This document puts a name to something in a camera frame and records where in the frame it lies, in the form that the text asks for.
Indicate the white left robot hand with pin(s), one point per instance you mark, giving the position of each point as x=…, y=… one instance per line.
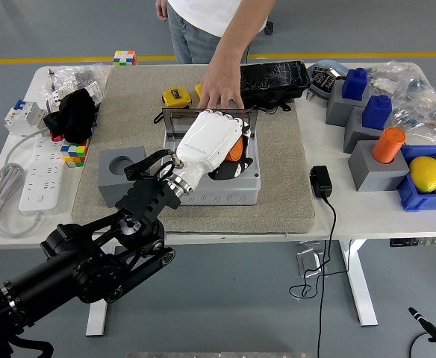
x=207, y=141

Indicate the person's left hand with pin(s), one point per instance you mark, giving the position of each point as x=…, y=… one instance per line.
x=221, y=87

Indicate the person's right hand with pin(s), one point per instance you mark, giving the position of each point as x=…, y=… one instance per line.
x=162, y=9

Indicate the orange cylinder battery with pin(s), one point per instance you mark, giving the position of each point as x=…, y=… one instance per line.
x=236, y=151
x=387, y=145

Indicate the grey box with clear lid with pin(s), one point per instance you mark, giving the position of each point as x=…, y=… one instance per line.
x=218, y=195

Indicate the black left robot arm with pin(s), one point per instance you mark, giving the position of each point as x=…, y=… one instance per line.
x=72, y=268

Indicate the person's left forearm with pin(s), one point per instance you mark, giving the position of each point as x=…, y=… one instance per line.
x=240, y=33

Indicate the person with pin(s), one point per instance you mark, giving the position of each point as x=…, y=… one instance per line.
x=199, y=22

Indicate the black cracked case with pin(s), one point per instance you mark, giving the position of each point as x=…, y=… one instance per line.
x=274, y=80

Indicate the puzzle cube with white cross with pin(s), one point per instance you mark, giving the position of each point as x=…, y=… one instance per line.
x=124, y=57

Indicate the white table leg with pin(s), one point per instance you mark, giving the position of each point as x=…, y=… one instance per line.
x=96, y=320
x=360, y=291

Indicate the small metal clip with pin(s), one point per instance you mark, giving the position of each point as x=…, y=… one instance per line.
x=310, y=95

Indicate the table control panel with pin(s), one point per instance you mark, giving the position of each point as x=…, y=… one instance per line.
x=417, y=242

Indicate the grey-brown mat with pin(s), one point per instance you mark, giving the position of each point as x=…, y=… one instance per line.
x=277, y=209

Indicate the dark chip packets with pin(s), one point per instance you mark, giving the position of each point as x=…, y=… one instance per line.
x=324, y=79

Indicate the white labelled packet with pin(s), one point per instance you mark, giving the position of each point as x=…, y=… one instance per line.
x=94, y=91

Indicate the grey holder block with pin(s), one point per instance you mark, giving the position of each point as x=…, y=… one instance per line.
x=335, y=110
x=375, y=177
x=106, y=182
x=356, y=134

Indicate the clear bag of small parts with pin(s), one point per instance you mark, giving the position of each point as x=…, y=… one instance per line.
x=68, y=72

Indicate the light blue tray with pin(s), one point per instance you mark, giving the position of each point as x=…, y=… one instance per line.
x=333, y=66

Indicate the black power adapter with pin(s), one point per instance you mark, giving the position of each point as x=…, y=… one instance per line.
x=320, y=181

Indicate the small metal screwdriver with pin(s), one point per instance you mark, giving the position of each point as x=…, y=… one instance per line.
x=52, y=78

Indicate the blue plastic bottle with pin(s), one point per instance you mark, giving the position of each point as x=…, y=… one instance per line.
x=376, y=113
x=354, y=85

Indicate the multicolour puzzle cube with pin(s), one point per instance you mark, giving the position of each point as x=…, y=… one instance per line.
x=74, y=154

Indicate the black cloth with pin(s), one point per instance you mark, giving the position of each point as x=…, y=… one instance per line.
x=76, y=115

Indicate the blue plastic bin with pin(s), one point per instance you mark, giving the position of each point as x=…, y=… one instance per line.
x=414, y=201

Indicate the white plug adapter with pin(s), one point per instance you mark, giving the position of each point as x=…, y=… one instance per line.
x=53, y=100

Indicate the yellow lemon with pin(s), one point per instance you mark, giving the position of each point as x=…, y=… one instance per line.
x=425, y=173

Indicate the white power strip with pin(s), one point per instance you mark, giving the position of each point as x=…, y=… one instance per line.
x=42, y=175

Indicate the clear bags of parts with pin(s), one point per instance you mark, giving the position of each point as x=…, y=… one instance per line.
x=430, y=119
x=393, y=80

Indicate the white circuit breaker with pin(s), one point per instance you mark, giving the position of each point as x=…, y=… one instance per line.
x=20, y=117

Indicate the metal bracket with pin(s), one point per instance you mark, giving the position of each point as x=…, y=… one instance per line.
x=307, y=261

